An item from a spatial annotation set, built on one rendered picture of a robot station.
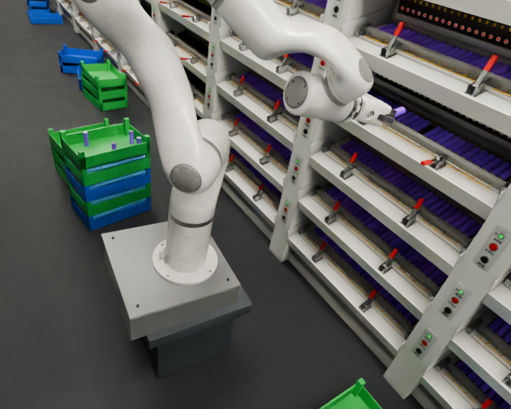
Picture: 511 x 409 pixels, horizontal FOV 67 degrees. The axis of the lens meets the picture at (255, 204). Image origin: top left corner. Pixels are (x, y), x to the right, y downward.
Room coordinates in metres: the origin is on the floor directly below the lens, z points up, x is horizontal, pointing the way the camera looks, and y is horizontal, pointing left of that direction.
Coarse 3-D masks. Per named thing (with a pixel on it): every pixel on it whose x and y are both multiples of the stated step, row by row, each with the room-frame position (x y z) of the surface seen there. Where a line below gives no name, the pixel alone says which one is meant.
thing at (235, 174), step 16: (240, 160) 1.72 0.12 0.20; (224, 176) 1.67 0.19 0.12; (240, 176) 1.62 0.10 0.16; (256, 176) 1.60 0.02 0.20; (240, 192) 1.54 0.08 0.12; (256, 192) 1.51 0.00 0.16; (272, 192) 1.48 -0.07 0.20; (256, 208) 1.43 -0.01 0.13; (272, 208) 1.41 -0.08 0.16; (272, 224) 1.33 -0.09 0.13
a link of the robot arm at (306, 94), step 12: (300, 72) 0.75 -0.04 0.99; (324, 72) 0.76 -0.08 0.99; (288, 84) 0.75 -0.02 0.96; (300, 84) 0.73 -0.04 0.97; (312, 84) 0.71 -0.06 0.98; (324, 84) 0.73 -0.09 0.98; (288, 96) 0.74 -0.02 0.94; (300, 96) 0.72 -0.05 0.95; (312, 96) 0.70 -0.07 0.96; (324, 96) 0.72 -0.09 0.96; (288, 108) 0.73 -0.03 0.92; (300, 108) 0.71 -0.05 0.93; (312, 108) 0.71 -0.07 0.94; (324, 108) 0.73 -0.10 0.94; (336, 108) 0.73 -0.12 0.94; (348, 108) 0.77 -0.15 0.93; (336, 120) 0.78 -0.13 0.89
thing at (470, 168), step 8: (400, 128) 1.07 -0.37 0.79; (408, 128) 1.06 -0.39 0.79; (400, 136) 1.05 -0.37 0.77; (408, 136) 1.05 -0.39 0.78; (416, 136) 1.02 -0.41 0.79; (424, 136) 1.02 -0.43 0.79; (424, 144) 1.00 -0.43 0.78; (432, 144) 0.99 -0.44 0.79; (440, 152) 0.96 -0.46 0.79; (448, 152) 0.96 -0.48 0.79; (448, 160) 0.94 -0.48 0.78; (456, 160) 0.93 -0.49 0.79; (464, 160) 0.92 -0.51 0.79; (464, 168) 0.91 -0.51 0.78; (472, 168) 0.89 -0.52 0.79; (480, 168) 0.89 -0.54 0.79; (480, 176) 0.87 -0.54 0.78; (488, 176) 0.86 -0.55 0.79; (480, 184) 0.85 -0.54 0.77; (496, 184) 0.84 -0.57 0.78; (504, 184) 0.83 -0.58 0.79
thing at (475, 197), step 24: (408, 96) 1.22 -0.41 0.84; (456, 120) 1.09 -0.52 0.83; (384, 144) 1.04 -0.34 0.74; (408, 144) 1.02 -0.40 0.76; (504, 144) 0.98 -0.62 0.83; (408, 168) 0.97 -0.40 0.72; (432, 168) 0.92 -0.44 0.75; (456, 192) 0.86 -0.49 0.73; (480, 192) 0.83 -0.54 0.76; (504, 192) 0.78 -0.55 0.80; (480, 216) 0.80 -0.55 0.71
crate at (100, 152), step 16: (96, 128) 1.46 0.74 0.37; (112, 128) 1.51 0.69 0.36; (128, 128) 1.55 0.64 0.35; (64, 144) 1.32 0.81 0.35; (80, 144) 1.39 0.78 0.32; (96, 144) 1.41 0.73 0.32; (128, 144) 1.46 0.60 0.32; (144, 144) 1.42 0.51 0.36; (80, 160) 1.21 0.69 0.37; (96, 160) 1.26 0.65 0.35; (112, 160) 1.31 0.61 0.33
